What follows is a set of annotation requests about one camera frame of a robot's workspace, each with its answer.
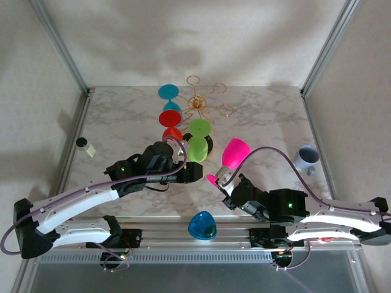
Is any green plastic wine glass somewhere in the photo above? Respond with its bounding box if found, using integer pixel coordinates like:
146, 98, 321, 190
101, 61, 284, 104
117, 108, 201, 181
186, 119, 212, 162

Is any aluminium frame post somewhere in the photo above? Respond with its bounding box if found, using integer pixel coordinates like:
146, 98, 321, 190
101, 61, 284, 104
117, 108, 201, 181
29, 0, 92, 97
300, 0, 360, 97

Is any gold wire wine glass rack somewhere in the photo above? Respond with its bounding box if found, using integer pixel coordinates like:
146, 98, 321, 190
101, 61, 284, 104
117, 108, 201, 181
178, 75, 235, 153

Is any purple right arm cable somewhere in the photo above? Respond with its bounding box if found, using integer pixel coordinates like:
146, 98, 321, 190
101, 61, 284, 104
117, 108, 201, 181
217, 146, 391, 272

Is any blue translucent plastic container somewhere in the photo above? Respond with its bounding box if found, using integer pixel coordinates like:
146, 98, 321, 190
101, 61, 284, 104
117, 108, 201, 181
188, 211, 218, 242

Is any pink plastic wine glass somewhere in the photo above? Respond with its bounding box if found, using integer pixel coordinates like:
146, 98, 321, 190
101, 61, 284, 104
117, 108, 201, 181
206, 138, 252, 187

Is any grey tinted panel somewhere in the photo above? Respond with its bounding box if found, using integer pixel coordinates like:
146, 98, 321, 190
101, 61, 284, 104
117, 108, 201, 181
18, 250, 372, 293

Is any small jar with black lid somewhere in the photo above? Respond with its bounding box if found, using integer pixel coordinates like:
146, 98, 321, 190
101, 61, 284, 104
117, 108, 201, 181
75, 137, 96, 159

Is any pale blue ceramic mug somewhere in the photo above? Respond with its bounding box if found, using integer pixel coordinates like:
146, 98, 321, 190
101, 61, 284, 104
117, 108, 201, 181
293, 144, 321, 176

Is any blue plastic wine glass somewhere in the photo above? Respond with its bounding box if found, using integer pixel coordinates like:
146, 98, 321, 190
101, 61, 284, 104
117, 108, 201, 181
158, 84, 183, 120

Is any aluminium table side rail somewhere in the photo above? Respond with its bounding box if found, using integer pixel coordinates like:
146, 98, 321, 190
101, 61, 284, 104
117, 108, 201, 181
301, 91, 340, 214
51, 90, 94, 217

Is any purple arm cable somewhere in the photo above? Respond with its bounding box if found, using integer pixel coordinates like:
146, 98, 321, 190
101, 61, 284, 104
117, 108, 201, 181
0, 136, 188, 273
217, 146, 391, 272

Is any slotted metal cable duct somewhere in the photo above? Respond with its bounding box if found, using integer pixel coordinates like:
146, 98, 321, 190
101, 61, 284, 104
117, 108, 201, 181
38, 253, 274, 264

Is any red plastic wine glass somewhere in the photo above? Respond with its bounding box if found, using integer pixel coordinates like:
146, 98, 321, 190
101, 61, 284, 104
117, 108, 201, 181
158, 110, 184, 142

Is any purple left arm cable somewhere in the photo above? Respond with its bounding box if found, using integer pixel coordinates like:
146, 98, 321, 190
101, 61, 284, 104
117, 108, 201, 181
0, 136, 188, 273

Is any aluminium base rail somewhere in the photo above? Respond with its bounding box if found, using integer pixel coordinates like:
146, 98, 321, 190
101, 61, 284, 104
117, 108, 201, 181
29, 215, 360, 253

